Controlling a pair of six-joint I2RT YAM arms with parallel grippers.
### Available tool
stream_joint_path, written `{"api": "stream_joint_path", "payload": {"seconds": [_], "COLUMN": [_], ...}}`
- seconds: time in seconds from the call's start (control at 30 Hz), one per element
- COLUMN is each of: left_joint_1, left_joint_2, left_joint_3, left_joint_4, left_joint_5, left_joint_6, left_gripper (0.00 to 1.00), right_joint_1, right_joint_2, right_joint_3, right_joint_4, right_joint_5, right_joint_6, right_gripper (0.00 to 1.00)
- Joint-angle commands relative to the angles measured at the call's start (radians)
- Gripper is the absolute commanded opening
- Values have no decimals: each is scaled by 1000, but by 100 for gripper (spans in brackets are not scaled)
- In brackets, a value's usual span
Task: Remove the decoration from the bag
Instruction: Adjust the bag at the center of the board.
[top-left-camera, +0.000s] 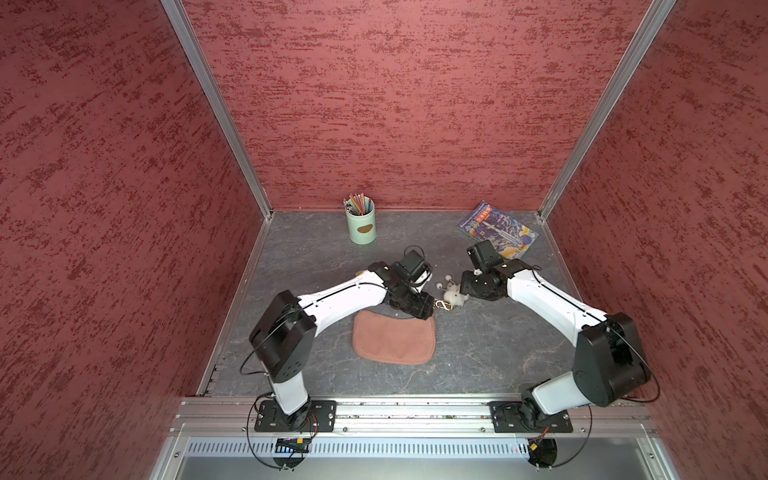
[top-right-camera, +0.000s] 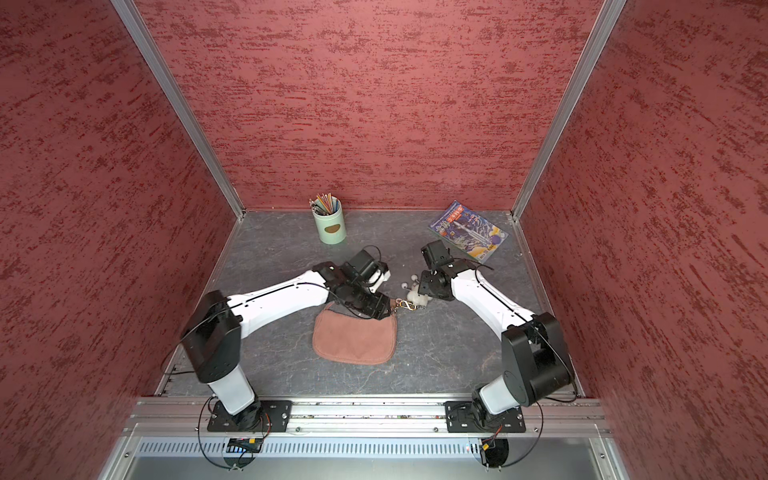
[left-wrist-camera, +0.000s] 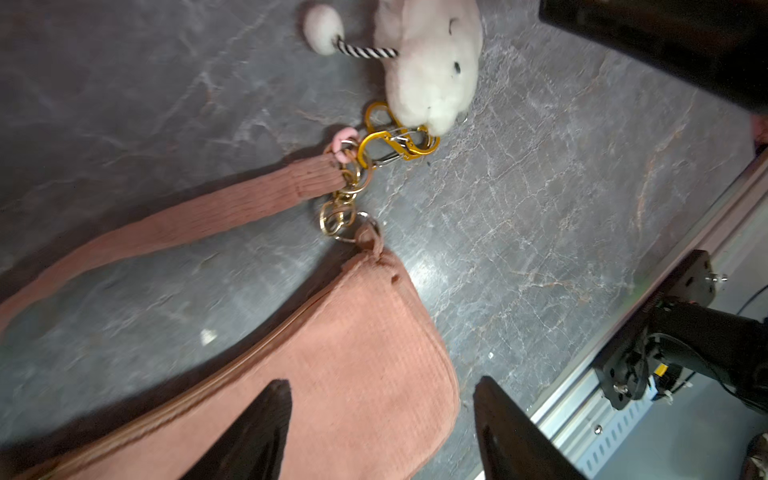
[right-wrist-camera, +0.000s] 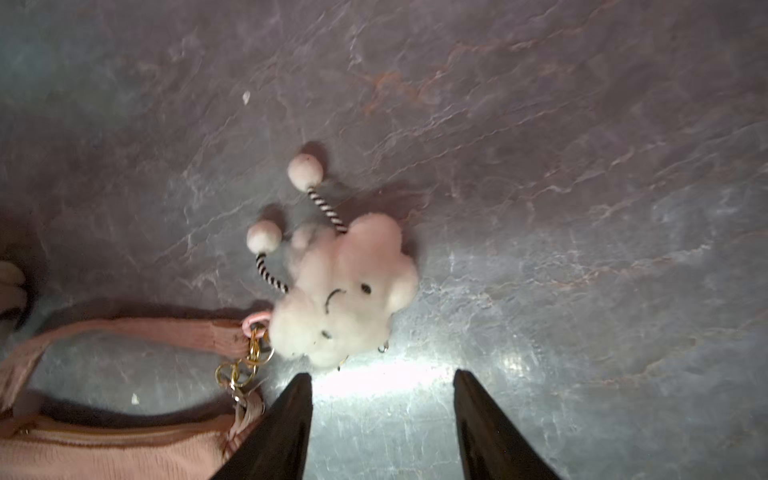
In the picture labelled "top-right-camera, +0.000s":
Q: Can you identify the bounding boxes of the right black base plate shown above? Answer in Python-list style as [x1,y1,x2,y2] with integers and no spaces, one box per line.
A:
[443,400,526,434]

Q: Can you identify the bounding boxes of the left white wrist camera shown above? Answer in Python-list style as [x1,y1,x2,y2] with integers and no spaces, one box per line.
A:
[366,262,391,293]

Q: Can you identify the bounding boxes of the colourful comic book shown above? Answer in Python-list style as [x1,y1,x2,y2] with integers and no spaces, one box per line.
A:
[429,200,508,263]

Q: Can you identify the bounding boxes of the white plush keychain decoration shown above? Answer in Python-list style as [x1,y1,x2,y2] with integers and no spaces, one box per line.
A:
[401,274,431,310]

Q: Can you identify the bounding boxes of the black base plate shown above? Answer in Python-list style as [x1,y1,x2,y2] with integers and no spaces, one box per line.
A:
[207,400,293,434]
[443,400,526,434]

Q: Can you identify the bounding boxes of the coloured pencils bundle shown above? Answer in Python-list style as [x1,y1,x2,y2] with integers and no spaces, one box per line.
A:
[309,193,341,216]

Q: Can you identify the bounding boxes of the pink corduroy shoulder bag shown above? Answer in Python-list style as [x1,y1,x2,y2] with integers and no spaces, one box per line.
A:
[312,307,398,365]

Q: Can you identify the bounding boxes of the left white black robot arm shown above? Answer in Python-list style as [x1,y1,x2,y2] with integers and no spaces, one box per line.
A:
[180,261,391,416]

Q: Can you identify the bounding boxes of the aluminium corner post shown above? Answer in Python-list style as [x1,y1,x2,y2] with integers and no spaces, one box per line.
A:
[111,0,246,221]
[511,0,626,224]

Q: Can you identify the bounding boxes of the left aluminium corner post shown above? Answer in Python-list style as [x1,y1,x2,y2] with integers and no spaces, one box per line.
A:
[111,0,246,221]

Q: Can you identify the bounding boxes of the right aluminium corner post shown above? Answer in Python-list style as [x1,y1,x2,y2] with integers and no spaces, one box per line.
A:
[511,0,626,224]

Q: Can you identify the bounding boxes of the green pencil cup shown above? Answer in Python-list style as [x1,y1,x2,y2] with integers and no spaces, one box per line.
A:
[311,197,347,245]

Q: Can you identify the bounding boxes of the aluminium front rail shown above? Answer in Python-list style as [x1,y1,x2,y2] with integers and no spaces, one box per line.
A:
[121,394,613,438]

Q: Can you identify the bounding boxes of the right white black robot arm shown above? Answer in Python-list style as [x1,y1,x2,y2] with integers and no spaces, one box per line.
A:
[418,241,575,416]

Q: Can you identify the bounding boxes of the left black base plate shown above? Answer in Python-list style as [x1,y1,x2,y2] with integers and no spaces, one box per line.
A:
[207,400,293,434]

